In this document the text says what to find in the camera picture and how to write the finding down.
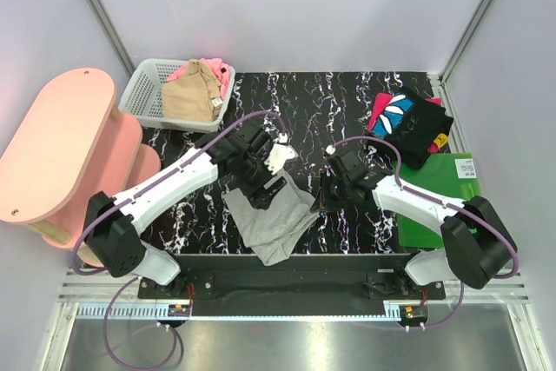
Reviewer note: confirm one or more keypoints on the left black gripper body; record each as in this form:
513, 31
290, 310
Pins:
254, 177

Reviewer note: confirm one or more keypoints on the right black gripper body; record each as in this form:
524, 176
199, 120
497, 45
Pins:
334, 194

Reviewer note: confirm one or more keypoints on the grey t shirt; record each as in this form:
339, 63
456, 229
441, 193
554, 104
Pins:
273, 233

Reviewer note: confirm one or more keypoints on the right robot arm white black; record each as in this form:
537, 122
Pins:
476, 243

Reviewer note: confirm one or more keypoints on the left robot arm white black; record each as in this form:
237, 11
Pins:
114, 225

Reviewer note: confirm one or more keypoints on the beige t shirt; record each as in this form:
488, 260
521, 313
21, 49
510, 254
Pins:
194, 96

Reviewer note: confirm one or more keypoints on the black printed folded t shirt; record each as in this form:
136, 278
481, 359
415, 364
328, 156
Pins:
411, 123

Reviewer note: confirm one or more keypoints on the pink t shirt in basket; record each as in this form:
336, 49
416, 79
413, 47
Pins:
220, 69

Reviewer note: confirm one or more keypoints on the white plastic laundry basket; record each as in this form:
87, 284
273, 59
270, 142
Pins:
142, 97

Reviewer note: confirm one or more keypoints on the pink oval tiered shelf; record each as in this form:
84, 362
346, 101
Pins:
73, 143

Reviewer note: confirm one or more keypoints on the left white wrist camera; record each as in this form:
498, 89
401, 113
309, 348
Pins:
278, 156

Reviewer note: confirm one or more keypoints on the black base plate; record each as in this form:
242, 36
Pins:
384, 274

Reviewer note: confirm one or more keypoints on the aluminium front rail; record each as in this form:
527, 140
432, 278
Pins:
102, 287

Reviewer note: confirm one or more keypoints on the left aluminium frame post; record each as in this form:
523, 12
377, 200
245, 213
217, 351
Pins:
109, 29

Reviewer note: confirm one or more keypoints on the aluminium frame post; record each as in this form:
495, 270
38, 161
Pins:
467, 36
109, 29

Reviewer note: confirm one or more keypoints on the right aluminium frame post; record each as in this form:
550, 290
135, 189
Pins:
467, 36

